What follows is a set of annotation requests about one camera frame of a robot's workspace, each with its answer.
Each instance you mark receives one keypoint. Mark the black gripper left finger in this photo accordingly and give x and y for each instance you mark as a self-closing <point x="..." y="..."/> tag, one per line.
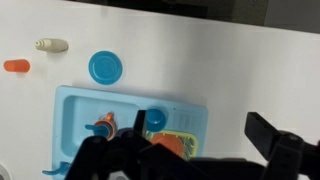
<point x="110" y="160"/>

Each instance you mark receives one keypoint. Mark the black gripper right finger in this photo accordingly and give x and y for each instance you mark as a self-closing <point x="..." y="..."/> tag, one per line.
<point x="286" y="153"/>

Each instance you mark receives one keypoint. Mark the blue toy knife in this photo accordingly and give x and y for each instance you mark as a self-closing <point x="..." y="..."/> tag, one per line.
<point x="90" y="127"/>

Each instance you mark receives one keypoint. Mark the small blue toy cup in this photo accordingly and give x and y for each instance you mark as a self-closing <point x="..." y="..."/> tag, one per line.
<point x="102" y="131"/>

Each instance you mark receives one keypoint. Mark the orange toy mug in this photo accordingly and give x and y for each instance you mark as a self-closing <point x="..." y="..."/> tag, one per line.
<point x="108" y="119"/>

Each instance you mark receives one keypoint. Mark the blue toy spoon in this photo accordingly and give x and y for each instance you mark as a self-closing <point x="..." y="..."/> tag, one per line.
<point x="55" y="170"/>

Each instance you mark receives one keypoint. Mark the light blue toy sink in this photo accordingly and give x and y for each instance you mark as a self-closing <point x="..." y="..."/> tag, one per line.
<point x="80" y="110"/>

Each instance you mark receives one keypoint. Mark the orange toy plate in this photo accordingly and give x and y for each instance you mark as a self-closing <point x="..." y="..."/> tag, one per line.
<point x="168" y="141"/>

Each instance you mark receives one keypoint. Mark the blue toy mug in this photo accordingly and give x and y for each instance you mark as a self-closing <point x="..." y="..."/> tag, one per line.
<point x="155" y="118"/>

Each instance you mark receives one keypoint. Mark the yellow toy dish rack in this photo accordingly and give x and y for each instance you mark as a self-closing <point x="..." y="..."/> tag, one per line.
<point x="193" y="143"/>

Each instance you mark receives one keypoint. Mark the blue toy plate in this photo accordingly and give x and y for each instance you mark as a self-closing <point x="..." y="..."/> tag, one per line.
<point x="105" y="67"/>

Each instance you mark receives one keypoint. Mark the beige toy bottle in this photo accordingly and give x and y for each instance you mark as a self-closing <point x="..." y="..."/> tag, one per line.
<point x="53" y="45"/>

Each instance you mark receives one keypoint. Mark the orange toy cup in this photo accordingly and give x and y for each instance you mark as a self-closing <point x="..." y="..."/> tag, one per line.
<point x="16" y="65"/>

